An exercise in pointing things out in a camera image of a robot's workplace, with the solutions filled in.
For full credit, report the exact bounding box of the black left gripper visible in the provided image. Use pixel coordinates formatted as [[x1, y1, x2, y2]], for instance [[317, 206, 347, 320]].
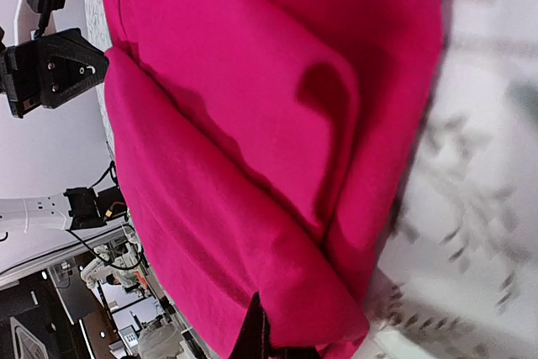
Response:
[[1, 28, 109, 119]]

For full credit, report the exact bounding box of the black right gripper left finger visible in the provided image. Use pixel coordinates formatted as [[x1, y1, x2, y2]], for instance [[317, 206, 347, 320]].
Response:
[[229, 293, 272, 359]]

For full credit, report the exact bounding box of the floral patterned tablecloth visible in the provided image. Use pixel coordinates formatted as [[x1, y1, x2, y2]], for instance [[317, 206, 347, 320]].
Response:
[[82, 0, 538, 359]]

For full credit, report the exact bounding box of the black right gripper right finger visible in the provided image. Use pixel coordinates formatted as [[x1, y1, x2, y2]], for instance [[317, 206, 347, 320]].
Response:
[[272, 347, 320, 359]]

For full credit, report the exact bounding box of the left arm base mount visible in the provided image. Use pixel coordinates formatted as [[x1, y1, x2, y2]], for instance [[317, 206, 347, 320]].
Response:
[[63, 186, 128, 230]]

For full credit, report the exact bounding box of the red t-shirt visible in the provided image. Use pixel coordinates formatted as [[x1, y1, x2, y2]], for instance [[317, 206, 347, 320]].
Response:
[[103, 0, 443, 358]]

